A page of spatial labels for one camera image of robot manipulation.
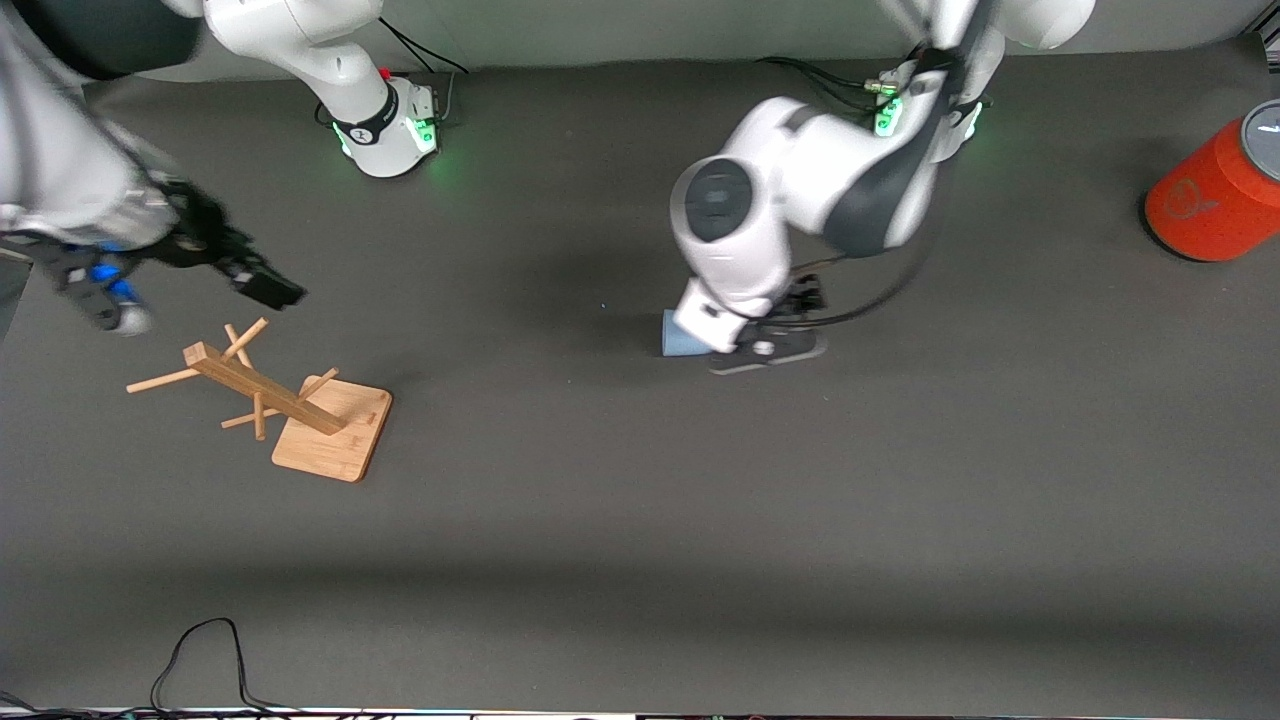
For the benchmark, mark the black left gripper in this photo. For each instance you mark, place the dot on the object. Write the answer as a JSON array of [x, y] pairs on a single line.
[[803, 297]]

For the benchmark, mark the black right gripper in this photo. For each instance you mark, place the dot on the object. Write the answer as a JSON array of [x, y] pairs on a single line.
[[203, 236]]

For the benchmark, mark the light blue plastic cup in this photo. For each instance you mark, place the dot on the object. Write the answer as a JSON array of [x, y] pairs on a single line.
[[680, 335]]

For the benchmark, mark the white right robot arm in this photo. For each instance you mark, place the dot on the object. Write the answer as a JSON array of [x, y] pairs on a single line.
[[330, 60]]

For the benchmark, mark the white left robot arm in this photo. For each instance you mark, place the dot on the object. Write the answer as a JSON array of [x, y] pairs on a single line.
[[760, 200]]

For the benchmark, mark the wooden cup rack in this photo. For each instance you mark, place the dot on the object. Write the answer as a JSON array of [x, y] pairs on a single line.
[[335, 440]]

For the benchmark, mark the dark gray table mat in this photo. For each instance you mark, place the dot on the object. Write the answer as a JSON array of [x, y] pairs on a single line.
[[640, 500]]

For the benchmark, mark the orange cylindrical can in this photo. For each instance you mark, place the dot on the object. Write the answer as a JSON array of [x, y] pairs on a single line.
[[1210, 200]]

